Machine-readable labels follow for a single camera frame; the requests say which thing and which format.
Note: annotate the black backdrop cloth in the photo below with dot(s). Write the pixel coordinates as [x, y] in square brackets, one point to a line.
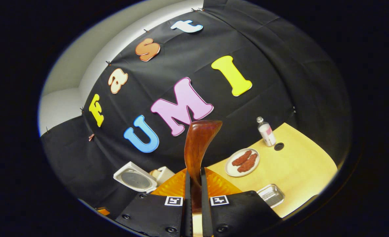
[263, 65]

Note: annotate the white rice cooker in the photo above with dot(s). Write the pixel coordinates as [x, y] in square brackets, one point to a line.
[135, 179]

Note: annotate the small pink label bottle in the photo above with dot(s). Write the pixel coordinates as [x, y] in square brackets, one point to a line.
[267, 133]

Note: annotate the white round plate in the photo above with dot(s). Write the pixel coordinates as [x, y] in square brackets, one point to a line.
[230, 171]

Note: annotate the white toaster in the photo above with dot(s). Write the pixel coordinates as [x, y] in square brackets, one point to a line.
[166, 173]

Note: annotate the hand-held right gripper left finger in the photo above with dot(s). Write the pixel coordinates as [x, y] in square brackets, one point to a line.
[155, 214]

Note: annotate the red sausage piece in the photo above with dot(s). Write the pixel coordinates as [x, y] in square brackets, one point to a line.
[242, 158]
[248, 163]

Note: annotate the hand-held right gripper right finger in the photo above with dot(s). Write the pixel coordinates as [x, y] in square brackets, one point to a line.
[243, 214]

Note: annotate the toasted bread slice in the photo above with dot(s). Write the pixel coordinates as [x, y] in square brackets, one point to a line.
[154, 173]

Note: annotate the brown wooden spoon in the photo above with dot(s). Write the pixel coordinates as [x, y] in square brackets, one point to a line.
[197, 148]

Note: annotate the red cloth clip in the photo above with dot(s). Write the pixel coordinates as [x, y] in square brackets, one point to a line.
[91, 137]

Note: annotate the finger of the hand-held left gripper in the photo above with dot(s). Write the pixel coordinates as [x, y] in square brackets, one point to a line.
[103, 211]

